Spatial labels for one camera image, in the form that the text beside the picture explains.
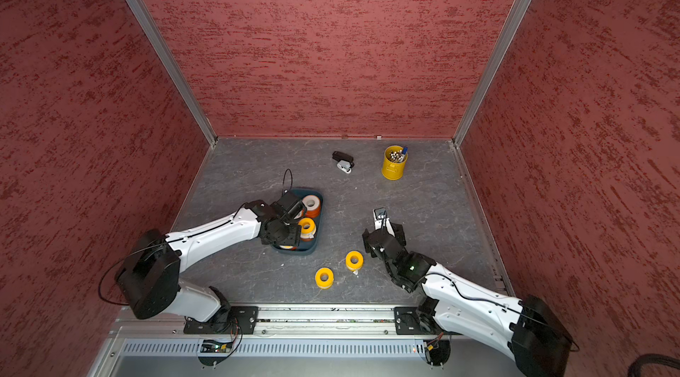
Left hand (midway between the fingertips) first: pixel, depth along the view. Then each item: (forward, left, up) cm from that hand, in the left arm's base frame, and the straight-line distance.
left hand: (286, 243), depth 85 cm
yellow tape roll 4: (-12, -13, -4) cm, 18 cm away
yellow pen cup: (+30, -38, +6) cm, 49 cm away
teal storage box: (-1, -7, -1) cm, 7 cm away
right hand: (+3, -30, +3) cm, 31 cm away
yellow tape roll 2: (-1, 0, -1) cm, 2 cm away
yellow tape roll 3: (-4, -23, -4) cm, 23 cm away
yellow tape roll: (+4, -7, 0) cm, 8 cm away
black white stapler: (+36, -19, -2) cm, 41 cm away
